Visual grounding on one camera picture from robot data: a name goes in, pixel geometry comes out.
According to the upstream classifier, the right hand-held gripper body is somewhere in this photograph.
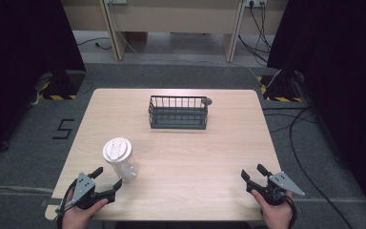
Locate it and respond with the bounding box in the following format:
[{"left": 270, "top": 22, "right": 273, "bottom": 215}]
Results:
[{"left": 245, "top": 171, "right": 306, "bottom": 207}]

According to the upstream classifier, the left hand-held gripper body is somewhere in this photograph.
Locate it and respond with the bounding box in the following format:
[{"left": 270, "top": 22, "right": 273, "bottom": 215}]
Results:
[{"left": 64, "top": 172, "right": 116, "bottom": 211}]

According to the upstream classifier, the clear cup with white lid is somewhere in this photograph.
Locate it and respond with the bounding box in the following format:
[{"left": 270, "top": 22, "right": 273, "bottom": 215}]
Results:
[{"left": 102, "top": 136, "right": 139, "bottom": 184}]

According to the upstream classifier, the person's right hand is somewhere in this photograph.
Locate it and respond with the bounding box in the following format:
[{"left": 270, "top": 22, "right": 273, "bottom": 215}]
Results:
[{"left": 250, "top": 189, "right": 295, "bottom": 229}]

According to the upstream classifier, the person's left hand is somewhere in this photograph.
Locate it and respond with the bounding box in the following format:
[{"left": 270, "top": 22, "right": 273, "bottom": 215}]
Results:
[{"left": 61, "top": 188, "right": 110, "bottom": 229}]

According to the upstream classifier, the black stand with striped base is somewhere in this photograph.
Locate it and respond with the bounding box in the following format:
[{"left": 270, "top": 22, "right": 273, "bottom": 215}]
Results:
[
  {"left": 34, "top": 70, "right": 87, "bottom": 101},
  {"left": 256, "top": 69, "right": 305, "bottom": 103}
]

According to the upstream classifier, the black curtain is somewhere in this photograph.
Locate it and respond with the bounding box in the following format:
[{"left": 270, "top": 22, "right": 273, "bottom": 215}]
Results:
[
  {"left": 266, "top": 0, "right": 366, "bottom": 220},
  {"left": 0, "top": 0, "right": 87, "bottom": 165}
]

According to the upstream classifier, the white power strip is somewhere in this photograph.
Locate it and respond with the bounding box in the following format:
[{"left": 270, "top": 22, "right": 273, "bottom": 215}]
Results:
[{"left": 245, "top": 0, "right": 268, "bottom": 9}]

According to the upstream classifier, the beige desk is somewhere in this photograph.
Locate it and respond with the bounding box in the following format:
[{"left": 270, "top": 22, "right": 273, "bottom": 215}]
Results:
[{"left": 60, "top": 0, "right": 289, "bottom": 63}]

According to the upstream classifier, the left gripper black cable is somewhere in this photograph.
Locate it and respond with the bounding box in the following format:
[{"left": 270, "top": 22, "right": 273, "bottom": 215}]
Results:
[{"left": 55, "top": 178, "right": 78, "bottom": 229}]

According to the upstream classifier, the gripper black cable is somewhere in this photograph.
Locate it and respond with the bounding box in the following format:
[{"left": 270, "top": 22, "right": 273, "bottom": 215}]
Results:
[
  {"left": 55, "top": 178, "right": 78, "bottom": 229},
  {"left": 282, "top": 194, "right": 298, "bottom": 229}
]

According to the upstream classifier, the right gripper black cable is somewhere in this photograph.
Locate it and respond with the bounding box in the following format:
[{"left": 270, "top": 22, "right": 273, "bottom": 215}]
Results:
[{"left": 282, "top": 194, "right": 298, "bottom": 229}]

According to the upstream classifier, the long black floor cable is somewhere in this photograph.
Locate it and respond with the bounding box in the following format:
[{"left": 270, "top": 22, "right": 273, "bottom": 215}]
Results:
[{"left": 261, "top": 106, "right": 356, "bottom": 229}]

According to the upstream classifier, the dark wire basket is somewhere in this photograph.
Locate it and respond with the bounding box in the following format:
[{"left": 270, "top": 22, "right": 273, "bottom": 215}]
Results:
[{"left": 148, "top": 94, "right": 210, "bottom": 131}]

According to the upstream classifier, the short black floor cable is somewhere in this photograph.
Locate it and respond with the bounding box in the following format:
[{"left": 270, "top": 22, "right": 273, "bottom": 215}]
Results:
[{"left": 76, "top": 36, "right": 112, "bottom": 52}]

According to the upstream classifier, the bundle of black cables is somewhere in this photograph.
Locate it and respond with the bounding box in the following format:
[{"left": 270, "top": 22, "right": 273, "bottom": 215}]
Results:
[{"left": 237, "top": 1, "right": 273, "bottom": 66}]

